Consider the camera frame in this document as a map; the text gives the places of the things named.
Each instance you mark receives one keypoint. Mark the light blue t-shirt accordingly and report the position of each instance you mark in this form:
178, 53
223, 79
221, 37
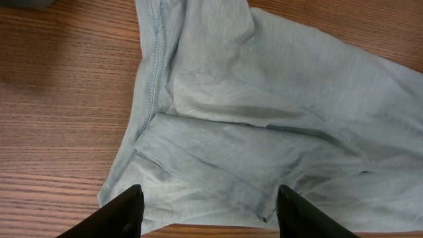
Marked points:
232, 101

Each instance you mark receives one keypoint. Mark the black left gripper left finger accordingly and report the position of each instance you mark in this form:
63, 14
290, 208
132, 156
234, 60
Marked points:
120, 218

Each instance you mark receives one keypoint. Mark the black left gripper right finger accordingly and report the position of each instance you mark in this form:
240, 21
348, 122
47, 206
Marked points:
298, 218

